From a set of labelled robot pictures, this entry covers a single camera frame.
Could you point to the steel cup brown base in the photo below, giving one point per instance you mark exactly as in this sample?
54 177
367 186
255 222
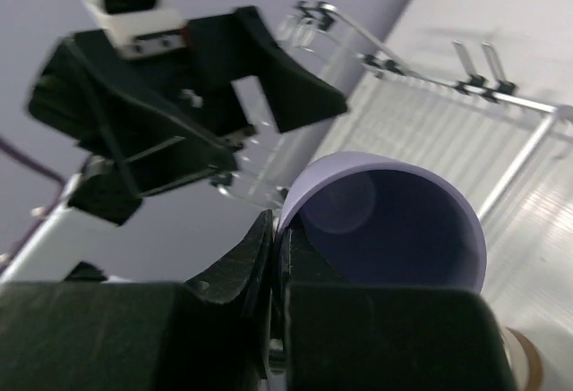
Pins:
524 360

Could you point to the metal wire dish rack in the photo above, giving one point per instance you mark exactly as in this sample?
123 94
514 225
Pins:
510 155

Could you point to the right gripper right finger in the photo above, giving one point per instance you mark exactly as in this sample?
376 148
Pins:
340 336

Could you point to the lilac cup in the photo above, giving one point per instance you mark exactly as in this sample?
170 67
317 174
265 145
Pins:
379 221

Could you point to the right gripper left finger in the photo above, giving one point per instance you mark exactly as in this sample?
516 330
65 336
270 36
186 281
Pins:
208 333

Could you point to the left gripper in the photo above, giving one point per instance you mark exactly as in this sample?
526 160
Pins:
168 120

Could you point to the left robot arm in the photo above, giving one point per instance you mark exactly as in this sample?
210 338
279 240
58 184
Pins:
91 204

